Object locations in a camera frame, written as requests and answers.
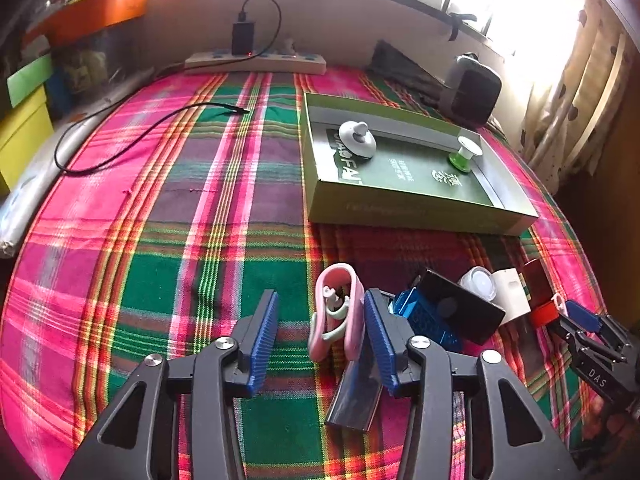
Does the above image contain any blue digital clock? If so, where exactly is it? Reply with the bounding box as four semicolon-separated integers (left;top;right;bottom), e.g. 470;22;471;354
388;287;462;352

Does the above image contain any pink white clip holder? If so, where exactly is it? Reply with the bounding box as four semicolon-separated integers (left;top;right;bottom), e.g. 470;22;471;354
307;263;364;362

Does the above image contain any black knife sheath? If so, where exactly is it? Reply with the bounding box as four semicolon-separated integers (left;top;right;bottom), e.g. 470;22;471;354
324;333;382;434

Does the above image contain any red sauce bottle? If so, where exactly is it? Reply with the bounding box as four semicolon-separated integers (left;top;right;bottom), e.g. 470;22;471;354
521;259;560;330

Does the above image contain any black rectangular box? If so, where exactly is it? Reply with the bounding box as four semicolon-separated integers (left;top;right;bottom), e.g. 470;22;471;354
416;269;506;346

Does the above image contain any clear round plastic container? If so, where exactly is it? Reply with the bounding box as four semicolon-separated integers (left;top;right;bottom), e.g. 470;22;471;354
458;266;497;302

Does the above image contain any plaid pink green tablecloth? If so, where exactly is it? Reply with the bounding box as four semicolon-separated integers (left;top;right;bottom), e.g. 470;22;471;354
1;68;604;479

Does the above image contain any green white thread spool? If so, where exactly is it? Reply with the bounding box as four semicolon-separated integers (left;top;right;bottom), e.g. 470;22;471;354
448;136;483;174

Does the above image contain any white round panda toy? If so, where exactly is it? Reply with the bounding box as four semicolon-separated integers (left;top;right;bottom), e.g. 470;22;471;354
338;120;376;159

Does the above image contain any grey portable speaker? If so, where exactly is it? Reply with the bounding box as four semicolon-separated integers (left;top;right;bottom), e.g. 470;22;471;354
438;52;502;129

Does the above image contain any white power strip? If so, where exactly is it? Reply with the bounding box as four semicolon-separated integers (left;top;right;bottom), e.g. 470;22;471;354
183;50;326;75

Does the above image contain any cream dotted curtain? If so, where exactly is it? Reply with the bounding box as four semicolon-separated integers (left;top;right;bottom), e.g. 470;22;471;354
520;0;636;195

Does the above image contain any black charger adapter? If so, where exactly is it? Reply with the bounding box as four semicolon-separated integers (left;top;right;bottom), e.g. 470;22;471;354
231;21;255;56

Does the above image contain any yellow green storage box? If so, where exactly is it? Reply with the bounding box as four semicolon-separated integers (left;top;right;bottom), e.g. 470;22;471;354
0;54;53;197

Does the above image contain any orange plastic tray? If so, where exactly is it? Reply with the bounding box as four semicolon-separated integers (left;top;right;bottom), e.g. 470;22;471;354
22;0;148;48

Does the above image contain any black usb cable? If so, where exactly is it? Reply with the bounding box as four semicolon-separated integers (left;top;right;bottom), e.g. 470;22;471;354
53;101;252;178

